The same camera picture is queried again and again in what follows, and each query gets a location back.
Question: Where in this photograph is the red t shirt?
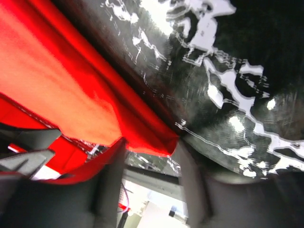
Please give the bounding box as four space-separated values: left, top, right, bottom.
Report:
0 0 178 156

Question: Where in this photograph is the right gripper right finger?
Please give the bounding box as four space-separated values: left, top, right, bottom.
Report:
177 141 304 228

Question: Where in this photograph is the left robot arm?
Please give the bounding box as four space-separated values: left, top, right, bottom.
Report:
0 123 61 177

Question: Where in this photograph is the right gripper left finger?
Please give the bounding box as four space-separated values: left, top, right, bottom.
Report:
0 138 126 228

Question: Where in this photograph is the red plastic bin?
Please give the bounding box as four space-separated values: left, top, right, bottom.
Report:
0 98 105 181

